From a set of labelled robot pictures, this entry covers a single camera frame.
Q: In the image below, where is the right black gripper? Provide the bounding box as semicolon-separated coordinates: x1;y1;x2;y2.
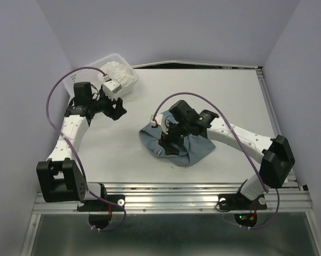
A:
159;118;191;155

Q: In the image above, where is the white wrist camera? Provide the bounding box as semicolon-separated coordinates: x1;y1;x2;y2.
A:
99;75;122;101
150;114;169;134

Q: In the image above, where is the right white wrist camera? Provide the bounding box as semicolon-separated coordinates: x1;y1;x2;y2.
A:
150;114;169;134

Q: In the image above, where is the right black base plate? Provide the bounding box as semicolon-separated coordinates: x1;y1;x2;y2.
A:
215;193;268;229

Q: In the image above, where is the aluminium frame rail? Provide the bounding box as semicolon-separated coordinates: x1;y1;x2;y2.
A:
22;68;321;255

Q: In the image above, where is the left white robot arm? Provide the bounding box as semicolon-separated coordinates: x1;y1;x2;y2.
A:
36;80;127;212

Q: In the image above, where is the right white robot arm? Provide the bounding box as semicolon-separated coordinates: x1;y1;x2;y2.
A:
150;100;295;211

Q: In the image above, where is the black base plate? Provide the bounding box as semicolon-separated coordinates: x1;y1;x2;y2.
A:
215;193;268;229
77;194;127;230

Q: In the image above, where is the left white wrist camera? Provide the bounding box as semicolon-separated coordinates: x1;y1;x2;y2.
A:
99;75;122;101

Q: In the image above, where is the white plastic basket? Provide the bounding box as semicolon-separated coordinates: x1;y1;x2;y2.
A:
63;53;139;98

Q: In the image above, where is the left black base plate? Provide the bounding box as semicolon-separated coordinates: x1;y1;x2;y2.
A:
77;194;127;230

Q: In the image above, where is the light blue denim skirt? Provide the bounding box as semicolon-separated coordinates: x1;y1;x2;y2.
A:
139;107;216;167

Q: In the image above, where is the white crumpled skirt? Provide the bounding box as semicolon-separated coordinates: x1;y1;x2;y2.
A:
98;61;138;87

